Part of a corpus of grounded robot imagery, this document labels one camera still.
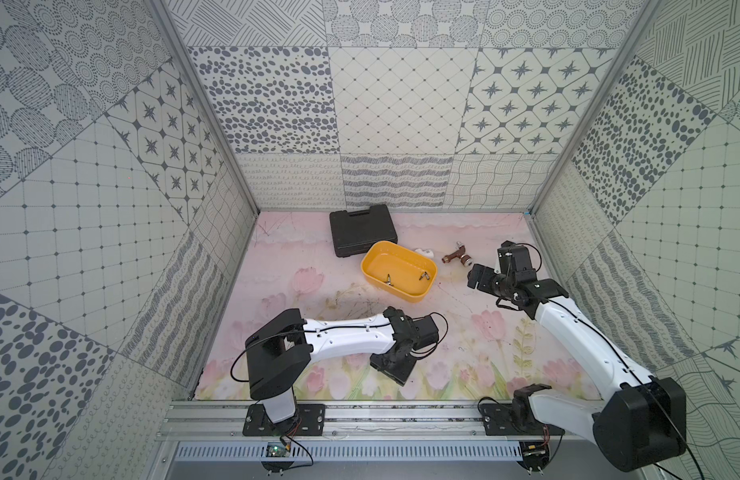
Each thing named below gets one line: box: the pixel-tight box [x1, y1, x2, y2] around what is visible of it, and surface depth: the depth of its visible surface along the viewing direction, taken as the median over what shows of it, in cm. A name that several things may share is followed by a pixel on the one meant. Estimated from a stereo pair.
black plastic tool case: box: [330, 204, 398, 258], surface depth 113 cm
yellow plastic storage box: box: [361, 240, 438, 303], surface depth 104 cm
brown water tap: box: [441, 241, 473, 267], surface depth 106 cm
